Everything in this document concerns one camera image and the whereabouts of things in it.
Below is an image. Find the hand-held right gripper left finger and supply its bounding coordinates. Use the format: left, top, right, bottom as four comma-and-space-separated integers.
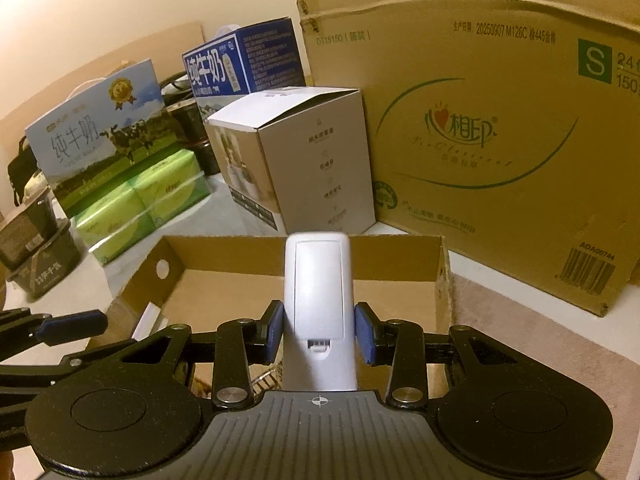
117, 301, 285, 409

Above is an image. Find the white oblong plastic device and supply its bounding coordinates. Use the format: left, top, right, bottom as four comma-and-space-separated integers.
282, 232, 358, 391

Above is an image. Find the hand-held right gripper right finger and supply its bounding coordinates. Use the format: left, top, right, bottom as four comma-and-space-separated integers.
352, 304, 521, 409

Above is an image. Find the light fabric mat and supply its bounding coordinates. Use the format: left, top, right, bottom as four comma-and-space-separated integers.
0, 170, 640, 471

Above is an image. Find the large brown cardboard box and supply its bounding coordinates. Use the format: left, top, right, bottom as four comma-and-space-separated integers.
292, 0, 640, 318

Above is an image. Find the green tissue pack bundle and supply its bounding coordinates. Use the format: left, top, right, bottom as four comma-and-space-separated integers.
70, 149, 211, 267

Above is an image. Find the black container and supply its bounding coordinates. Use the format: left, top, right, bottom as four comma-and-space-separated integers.
160, 72, 221, 176

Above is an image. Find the white product box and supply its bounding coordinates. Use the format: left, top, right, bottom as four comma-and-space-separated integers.
206, 86, 377, 235

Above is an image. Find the green milk carton box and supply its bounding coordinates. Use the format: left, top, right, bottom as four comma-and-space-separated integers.
25, 58, 168, 216

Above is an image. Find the small white box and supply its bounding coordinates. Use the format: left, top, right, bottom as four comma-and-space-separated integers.
131, 302, 163, 348

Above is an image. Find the blue milk carton box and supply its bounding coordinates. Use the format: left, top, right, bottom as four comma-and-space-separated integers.
181, 17, 307, 121

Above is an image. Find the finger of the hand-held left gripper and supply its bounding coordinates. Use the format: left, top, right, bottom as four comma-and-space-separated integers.
0, 309, 108, 348
0, 340, 136, 388

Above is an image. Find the dark bag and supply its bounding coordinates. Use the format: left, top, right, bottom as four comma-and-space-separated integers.
7, 135, 46, 206

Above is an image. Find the shallow cardboard tray box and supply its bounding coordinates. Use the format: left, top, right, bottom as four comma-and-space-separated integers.
107, 234, 451, 401

